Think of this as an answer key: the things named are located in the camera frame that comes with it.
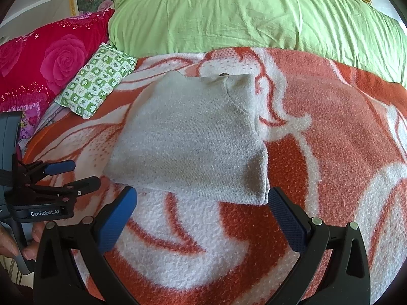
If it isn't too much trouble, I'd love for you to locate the person's left hand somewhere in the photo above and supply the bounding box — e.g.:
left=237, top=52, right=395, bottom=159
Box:
left=0, top=221, right=46, bottom=261

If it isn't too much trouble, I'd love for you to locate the striped bedsheet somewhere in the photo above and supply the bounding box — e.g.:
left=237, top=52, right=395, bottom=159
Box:
left=30, top=102, right=75, bottom=142

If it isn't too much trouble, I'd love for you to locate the white knit sweater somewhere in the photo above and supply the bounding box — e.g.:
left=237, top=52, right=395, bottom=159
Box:
left=103, top=71, right=271, bottom=205

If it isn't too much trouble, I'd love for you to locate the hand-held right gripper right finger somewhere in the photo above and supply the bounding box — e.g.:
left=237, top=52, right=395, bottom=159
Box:
left=267, top=187, right=372, bottom=305

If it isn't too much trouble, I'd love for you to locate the light green duvet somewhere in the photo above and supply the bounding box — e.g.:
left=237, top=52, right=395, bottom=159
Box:
left=108, top=0, right=407, bottom=89

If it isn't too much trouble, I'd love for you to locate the green checkered pillow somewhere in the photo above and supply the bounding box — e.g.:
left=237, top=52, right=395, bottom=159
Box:
left=55, top=43, right=138, bottom=120

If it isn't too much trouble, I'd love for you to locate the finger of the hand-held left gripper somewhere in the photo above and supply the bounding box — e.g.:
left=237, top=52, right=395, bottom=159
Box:
left=27, top=176, right=101, bottom=199
left=17, top=160, right=76, bottom=178

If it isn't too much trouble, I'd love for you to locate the orange and white blanket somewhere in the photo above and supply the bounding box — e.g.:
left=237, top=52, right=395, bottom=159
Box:
left=24, top=47, right=407, bottom=305

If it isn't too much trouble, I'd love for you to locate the red rose print pillow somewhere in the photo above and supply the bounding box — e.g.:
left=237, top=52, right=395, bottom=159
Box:
left=0, top=8, right=115, bottom=113

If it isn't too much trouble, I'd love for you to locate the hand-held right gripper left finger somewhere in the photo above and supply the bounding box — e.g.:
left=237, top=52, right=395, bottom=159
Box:
left=33, top=186, right=139, bottom=305

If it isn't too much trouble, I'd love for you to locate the purple floral cloth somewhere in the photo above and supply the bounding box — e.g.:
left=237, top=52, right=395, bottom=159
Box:
left=17, top=102, right=43, bottom=148

